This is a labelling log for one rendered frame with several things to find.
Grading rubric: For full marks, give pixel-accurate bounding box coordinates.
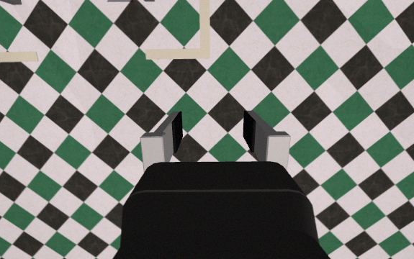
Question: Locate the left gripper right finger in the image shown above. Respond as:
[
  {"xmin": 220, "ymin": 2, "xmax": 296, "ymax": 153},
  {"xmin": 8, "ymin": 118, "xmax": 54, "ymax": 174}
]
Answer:
[{"xmin": 242, "ymin": 109, "xmax": 292, "ymax": 170}]

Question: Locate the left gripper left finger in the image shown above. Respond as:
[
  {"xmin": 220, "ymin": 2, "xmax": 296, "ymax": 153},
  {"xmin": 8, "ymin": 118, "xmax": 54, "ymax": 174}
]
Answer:
[{"xmin": 140, "ymin": 110, "xmax": 184, "ymax": 172}]

